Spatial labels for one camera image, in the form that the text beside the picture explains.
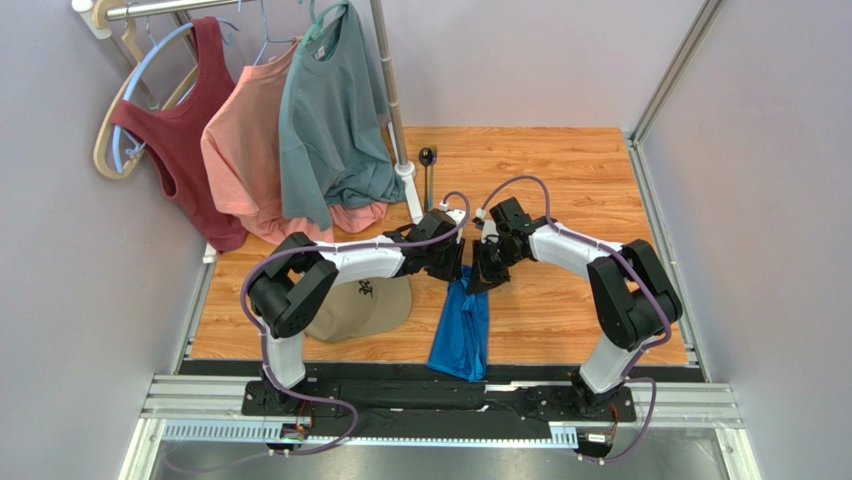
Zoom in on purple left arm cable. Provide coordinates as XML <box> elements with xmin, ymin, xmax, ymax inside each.
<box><xmin>239</xmin><ymin>191</ymin><xmax>473</xmax><ymax>457</ymax></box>

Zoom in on wooden clothes hanger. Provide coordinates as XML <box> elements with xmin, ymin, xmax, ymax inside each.
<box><xmin>93</xmin><ymin>20</ymin><xmax>199</xmax><ymax>180</ymax></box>

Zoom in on teal clothes hanger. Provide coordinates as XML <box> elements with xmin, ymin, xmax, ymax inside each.
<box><xmin>300</xmin><ymin>1</ymin><xmax>351</xmax><ymax>48</ymax></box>

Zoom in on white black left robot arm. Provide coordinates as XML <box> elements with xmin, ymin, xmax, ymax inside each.
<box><xmin>241</xmin><ymin>209</ymin><xmax>469</xmax><ymax>391</ymax></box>

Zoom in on light blue clothes hanger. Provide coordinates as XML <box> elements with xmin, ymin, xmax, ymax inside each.
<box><xmin>93</xmin><ymin>23</ymin><xmax>199</xmax><ymax>180</ymax></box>

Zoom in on aluminium frame rail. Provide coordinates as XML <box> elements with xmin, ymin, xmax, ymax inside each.
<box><xmin>121</xmin><ymin>375</ymin><xmax>760</xmax><ymax>479</ymax></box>

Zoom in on metal clothes rack pole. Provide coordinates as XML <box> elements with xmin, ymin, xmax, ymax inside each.
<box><xmin>71</xmin><ymin>0</ymin><xmax>416</xmax><ymax>175</ymax></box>

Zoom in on maroon tank top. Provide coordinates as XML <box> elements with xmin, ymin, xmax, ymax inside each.
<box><xmin>111</xmin><ymin>16</ymin><xmax>248</xmax><ymax>252</ymax></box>

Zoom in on pink t-shirt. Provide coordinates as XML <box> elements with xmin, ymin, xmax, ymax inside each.
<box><xmin>200</xmin><ymin>47</ymin><xmax>388</xmax><ymax>245</ymax></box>

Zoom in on beige baseball cap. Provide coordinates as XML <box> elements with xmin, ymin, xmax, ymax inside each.
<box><xmin>305</xmin><ymin>277</ymin><xmax>412</xmax><ymax>342</ymax></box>

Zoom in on teal t-shirt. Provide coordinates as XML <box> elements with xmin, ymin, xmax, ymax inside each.
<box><xmin>279</xmin><ymin>1</ymin><xmax>406</xmax><ymax>230</ymax></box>

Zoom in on black spoon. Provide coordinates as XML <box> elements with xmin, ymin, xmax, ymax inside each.
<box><xmin>418</xmin><ymin>145</ymin><xmax>438</xmax><ymax>211</ymax></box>

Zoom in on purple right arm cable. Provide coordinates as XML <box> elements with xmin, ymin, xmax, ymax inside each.
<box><xmin>477</xmin><ymin>175</ymin><xmax>675</xmax><ymax>465</ymax></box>

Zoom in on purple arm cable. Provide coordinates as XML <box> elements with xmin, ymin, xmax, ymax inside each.
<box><xmin>239</xmin><ymin>191</ymin><xmax>473</xmax><ymax>457</ymax></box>
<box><xmin>477</xmin><ymin>175</ymin><xmax>675</xmax><ymax>465</ymax></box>

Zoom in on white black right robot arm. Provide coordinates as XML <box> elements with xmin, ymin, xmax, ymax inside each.
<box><xmin>467</xmin><ymin>198</ymin><xmax>683</xmax><ymax>395</ymax></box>

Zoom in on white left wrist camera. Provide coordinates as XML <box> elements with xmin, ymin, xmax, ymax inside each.
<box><xmin>438</xmin><ymin>202</ymin><xmax>468</xmax><ymax>236</ymax></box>

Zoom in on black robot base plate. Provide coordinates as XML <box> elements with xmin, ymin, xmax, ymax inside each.
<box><xmin>241</xmin><ymin>379</ymin><xmax>637</xmax><ymax>423</ymax></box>

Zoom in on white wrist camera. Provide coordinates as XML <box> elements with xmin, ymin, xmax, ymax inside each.
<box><xmin>438</xmin><ymin>202</ymin><xmax>468</xmax><ymax>236</ymax></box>
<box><xmin>474</xmin><ymin>208</ymin><xmax>499</xmax><ymax>244</ymax></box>

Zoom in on white clothes rack foot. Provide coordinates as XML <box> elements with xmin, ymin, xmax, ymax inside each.
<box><xmin>394</xmin><ymin>161</ymin><xmax>424</xmax><ymax>223</ymax></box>

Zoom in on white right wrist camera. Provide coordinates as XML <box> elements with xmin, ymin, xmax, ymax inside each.
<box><xmin>474</xmin><ymin>208</ymin><xmax>499</xmax><ymax>244</ymax></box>

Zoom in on blue cloth napkin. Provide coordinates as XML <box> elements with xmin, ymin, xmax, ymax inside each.
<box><xmin>427</xmin><ymin>265</ymin><xmax>490</xmax><ymax>382</ymax></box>

